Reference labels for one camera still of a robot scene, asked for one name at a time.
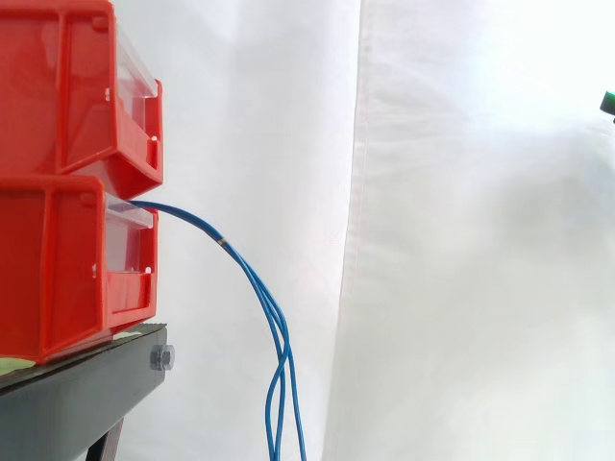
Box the red plastic bin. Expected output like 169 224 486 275
0 0 164 200
0 174 160 365

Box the black metal stand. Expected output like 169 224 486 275
0 322 177 461

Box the blue cable bundle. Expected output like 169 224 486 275
128 200 308 461

